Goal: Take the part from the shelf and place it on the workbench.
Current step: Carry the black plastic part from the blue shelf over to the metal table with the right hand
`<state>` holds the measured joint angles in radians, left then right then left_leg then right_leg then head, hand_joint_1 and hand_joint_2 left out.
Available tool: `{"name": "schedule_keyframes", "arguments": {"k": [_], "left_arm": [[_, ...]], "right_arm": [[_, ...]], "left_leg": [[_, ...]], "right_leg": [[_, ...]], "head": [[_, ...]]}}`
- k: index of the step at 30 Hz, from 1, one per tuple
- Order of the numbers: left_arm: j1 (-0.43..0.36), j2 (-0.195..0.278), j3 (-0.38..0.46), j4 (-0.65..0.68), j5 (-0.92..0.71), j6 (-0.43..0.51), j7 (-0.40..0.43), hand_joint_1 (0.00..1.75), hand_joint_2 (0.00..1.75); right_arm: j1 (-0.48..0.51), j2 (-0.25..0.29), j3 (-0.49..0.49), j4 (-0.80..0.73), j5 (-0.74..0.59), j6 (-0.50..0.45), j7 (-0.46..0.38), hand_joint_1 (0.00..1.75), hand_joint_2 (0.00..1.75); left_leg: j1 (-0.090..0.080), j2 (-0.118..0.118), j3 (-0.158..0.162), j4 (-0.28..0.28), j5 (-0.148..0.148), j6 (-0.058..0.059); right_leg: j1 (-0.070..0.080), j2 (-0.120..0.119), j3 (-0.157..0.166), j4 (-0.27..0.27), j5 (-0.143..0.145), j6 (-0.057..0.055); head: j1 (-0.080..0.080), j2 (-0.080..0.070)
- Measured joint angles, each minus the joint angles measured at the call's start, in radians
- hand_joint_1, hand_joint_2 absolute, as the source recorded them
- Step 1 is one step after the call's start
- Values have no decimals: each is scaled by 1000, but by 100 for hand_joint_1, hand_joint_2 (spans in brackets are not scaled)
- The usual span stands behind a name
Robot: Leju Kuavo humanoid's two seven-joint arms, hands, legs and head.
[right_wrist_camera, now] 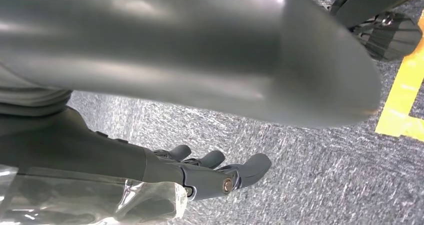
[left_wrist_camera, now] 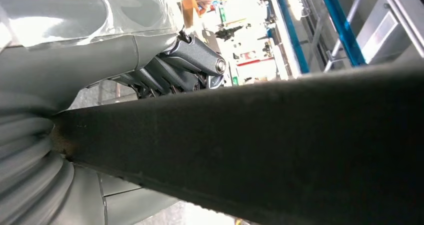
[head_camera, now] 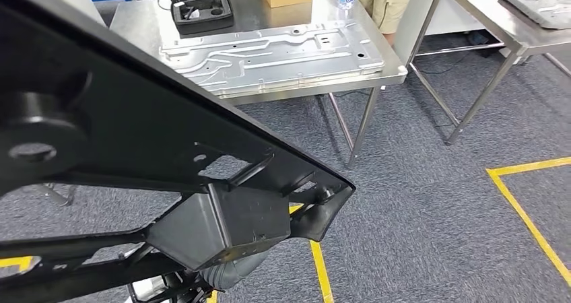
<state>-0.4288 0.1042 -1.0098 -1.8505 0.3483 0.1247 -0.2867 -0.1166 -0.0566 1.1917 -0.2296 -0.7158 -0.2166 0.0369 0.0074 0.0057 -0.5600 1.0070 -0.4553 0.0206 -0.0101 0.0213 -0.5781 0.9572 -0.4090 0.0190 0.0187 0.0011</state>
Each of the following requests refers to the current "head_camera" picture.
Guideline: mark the stamped silver metal plate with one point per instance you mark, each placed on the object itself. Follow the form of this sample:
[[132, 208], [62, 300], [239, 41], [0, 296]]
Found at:
[[276, 55]]

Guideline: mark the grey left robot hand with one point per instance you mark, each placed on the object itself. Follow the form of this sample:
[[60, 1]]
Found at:
[[245, 265]]

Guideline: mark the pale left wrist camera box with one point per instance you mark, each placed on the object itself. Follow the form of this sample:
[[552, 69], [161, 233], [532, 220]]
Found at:
[[149, 287]]

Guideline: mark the white panel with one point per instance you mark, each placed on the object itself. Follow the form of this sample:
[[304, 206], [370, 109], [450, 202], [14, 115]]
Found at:
[[446, 20]]

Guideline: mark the stainless steel workbench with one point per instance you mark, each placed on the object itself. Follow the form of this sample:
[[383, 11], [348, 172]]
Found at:
[[490, 15], [142, 29]]

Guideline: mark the yellow floor tape outline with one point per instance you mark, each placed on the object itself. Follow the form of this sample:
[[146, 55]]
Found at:
[[321, 270], [526, 216], [15, 262]]

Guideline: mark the person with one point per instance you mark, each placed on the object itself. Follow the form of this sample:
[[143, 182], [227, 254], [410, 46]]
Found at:
[[388, 4]]

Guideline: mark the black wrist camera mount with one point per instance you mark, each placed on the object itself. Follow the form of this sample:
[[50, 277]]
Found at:
[[187, 287]]

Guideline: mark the black plastic panel part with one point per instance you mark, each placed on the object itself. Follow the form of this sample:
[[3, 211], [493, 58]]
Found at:
[[134, 136]]

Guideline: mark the grey moulded panel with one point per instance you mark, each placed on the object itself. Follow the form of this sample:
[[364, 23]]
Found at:
[[540, 6]]

